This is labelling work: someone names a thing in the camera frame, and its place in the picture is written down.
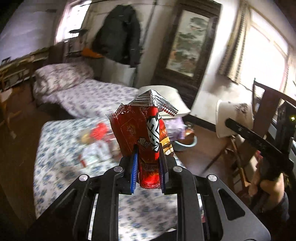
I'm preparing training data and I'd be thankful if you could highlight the clear plastic wrapper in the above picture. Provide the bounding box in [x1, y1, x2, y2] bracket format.
[79, 129, 121, 168]

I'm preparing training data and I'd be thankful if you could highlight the red snack bag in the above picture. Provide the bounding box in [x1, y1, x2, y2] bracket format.
[107, 89, 178, 189]

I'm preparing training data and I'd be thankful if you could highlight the red mesh net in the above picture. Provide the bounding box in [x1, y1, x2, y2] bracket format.
[90, 123, 110, 142]

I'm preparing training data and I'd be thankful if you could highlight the right hand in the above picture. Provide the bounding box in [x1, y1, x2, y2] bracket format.
[248, 169, 285, 205]

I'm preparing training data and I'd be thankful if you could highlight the teal plastic basin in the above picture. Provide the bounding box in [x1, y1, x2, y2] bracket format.
[172, 133, 198, 152]

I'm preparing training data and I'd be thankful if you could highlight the white quilted pillow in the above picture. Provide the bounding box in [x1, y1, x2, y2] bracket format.
[139, 85, 191, 119]

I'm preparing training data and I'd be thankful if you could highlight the purple floral bed sheet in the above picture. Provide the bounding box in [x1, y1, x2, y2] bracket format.
[38, 79, 139, 118]

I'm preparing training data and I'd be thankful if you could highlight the striped window curtain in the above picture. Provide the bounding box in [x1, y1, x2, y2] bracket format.
[218, 1, 251, 84]

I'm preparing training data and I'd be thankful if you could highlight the folded dark floral quilt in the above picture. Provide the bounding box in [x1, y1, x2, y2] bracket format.
[33, 62, 94, 99]

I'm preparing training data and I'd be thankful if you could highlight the black hanging coat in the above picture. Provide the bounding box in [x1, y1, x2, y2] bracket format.
[91, 5, 141, 68]

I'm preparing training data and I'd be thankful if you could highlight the framed landscape painting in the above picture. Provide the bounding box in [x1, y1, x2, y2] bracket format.
[152, 1, 222, 108]

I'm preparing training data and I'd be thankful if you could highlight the orange chair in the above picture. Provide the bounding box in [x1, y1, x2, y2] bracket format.
[81, 48, 104, 59]

